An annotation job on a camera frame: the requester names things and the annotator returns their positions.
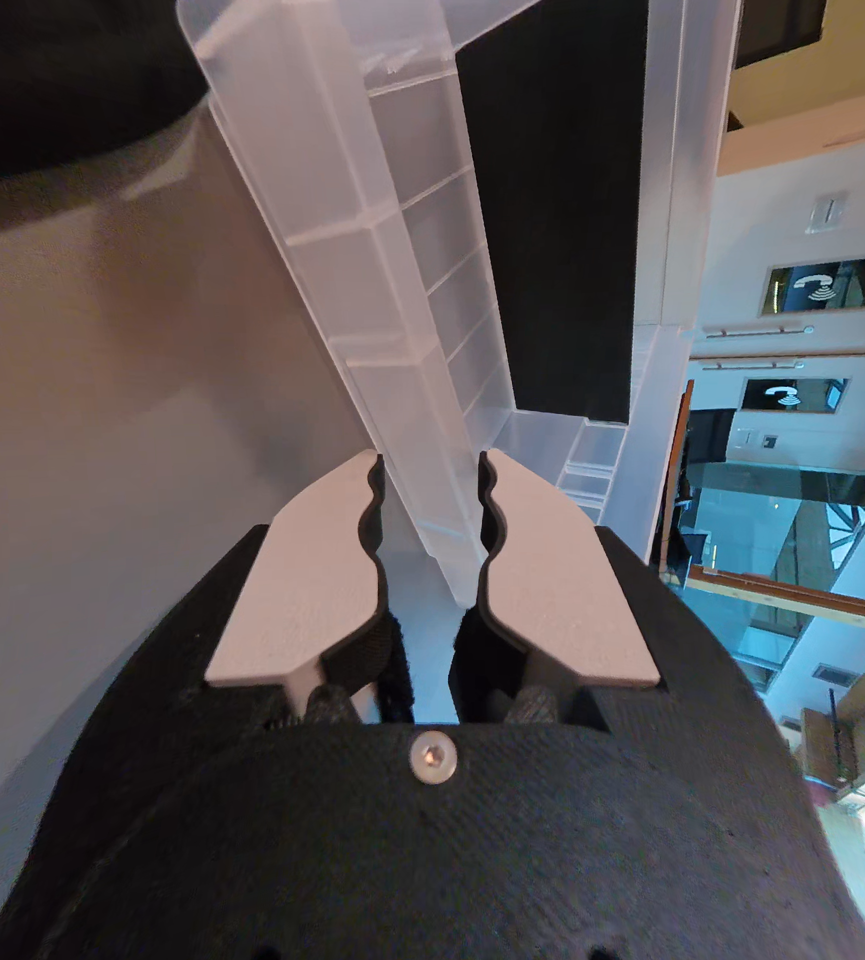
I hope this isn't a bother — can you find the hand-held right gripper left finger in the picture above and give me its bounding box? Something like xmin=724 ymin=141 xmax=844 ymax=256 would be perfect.
xmin=203 ymin=448 xmax=395 ymax=714

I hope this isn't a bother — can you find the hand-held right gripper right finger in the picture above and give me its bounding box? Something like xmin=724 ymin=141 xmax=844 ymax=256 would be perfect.
xmin=476 ymin=448 xmax=663 ymax=691

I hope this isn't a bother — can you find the clear plastic organizer box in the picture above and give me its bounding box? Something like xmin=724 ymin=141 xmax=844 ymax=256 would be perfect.
xmin=175 ymin=0 xmax=743 ymax=610

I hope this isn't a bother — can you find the black panel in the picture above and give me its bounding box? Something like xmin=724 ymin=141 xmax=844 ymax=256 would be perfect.
xmin=453 ymin=0 xmax=651 ymax=426

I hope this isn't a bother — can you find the dark round object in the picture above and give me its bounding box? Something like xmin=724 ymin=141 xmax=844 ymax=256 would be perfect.
xmin=0 ymin=0 xmax=212 ymax=186

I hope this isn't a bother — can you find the dark phone-symbol wall sign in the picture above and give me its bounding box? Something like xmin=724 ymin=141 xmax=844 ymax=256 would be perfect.
xmin=758 ymin=254 xmax=865 ymax=318
xmin=739 ymin=378 xmax=851 ymax=414

